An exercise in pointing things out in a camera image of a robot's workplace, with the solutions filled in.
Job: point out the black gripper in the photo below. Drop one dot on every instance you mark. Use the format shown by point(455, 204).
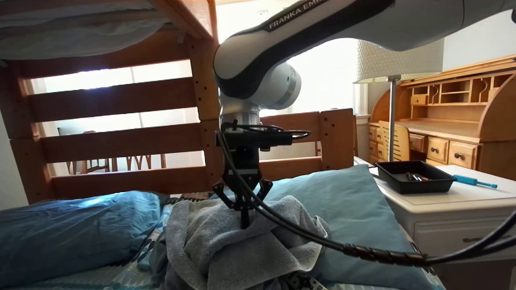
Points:
point(244, 163)

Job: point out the grey towel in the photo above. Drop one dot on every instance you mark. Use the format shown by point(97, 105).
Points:
point(226, 247)

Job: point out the light blue pillow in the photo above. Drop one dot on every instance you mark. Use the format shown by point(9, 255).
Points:
point(355, 215)

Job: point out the dark wooden chair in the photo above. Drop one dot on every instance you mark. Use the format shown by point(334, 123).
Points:
point(81, 165)

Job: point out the black plastic tray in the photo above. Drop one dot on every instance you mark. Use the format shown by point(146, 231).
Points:
point(413, 186)

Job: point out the small brass hardware piece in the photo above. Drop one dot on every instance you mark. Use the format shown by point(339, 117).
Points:
point(413, 176)

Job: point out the patterned blue striped bedspread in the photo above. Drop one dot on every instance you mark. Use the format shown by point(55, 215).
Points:
point(81, 279)

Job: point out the white nightstand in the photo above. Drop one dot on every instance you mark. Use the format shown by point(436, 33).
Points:
point(457, 215)

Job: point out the blue pen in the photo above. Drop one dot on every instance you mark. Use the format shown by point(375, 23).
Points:
point(473, 181)

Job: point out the wooden rolltop desk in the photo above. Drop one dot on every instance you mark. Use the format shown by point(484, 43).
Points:
point(457, 107)

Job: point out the striped bunk mattress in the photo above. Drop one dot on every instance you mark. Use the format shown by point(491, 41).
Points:
point(65, 33)

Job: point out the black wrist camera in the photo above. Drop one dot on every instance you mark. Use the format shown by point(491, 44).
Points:
point(259, 139)

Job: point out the wooden bunk bed frame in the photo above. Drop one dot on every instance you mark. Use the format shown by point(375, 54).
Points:
point(107, 139)

